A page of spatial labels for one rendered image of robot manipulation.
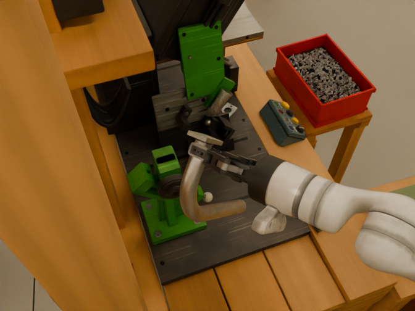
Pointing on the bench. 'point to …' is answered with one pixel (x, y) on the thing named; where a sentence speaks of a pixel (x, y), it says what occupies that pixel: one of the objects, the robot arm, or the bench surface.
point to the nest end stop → (226, 134)
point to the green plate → (201, 58)
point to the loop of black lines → (112, 115)
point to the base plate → (241, 240)
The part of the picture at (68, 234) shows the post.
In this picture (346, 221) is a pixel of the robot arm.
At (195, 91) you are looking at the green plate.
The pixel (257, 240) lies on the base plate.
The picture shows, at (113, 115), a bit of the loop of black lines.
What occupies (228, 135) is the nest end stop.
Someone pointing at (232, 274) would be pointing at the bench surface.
